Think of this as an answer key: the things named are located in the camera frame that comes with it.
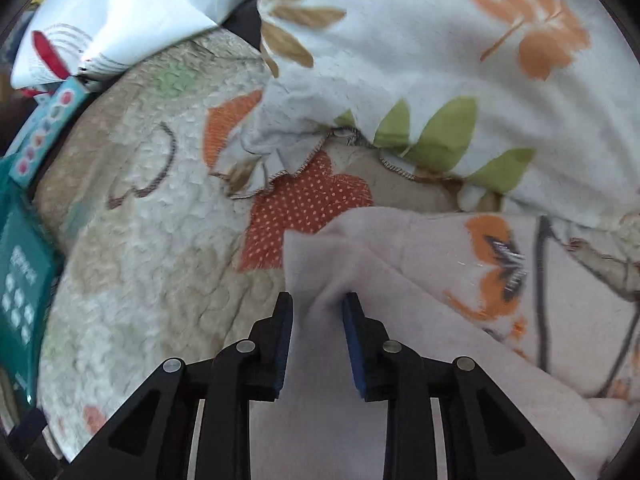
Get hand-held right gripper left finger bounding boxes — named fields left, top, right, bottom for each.
left=60, top=291, right=294, bottom=480

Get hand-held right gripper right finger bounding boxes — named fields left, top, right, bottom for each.
left=342, top=292, right=576, bottom=480

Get pale pink butterfly print garment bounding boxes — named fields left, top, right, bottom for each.
left=248, top=206, right=640, bottom=480

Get beige textured quilt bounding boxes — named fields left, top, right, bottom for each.
left=32, top=30, right=461, bottom=466

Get teal box white print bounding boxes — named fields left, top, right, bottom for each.
left=0, top=152, right=63, bottom=408

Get white floral fleece blanket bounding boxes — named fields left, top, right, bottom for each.
left=215, top=0, right=640, bottom=226

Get light blue dotted box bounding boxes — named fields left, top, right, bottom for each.
left=2, top=75, right=91, bottom=188

